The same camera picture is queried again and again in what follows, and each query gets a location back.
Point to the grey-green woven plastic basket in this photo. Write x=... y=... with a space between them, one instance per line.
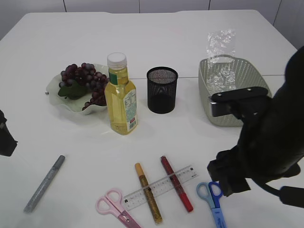
x=246 y=76

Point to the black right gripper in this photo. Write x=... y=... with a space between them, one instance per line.
x=270 y=146

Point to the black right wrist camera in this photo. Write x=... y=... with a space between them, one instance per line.
x=240 y=102

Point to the purple artificial grape bunch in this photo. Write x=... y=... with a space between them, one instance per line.
x=78 y=81

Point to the yellow oil bottle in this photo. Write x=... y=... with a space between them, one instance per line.
x=120 y=94

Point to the black mesh pen holder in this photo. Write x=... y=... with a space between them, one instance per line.
x=161 y=89

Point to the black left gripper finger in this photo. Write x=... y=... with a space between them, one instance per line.
x=7 y=143

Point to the blue scissors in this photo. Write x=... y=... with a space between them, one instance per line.
x=205 y=192

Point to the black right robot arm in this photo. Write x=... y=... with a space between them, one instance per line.
x=293 y=85

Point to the red glitter pen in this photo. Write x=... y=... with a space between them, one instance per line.
x=177 y=185

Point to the gold glitter pen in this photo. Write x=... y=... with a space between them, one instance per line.
x=148 y=194

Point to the silver glitter pen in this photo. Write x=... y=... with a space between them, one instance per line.
x=42 y=188

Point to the clear plastic ruler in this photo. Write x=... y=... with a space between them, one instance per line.
x=158 y=188

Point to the pink scissors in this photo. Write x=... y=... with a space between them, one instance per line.
x=115 y=208

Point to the clear crinkled plastic sheet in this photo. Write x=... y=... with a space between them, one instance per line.
x=221 y=49

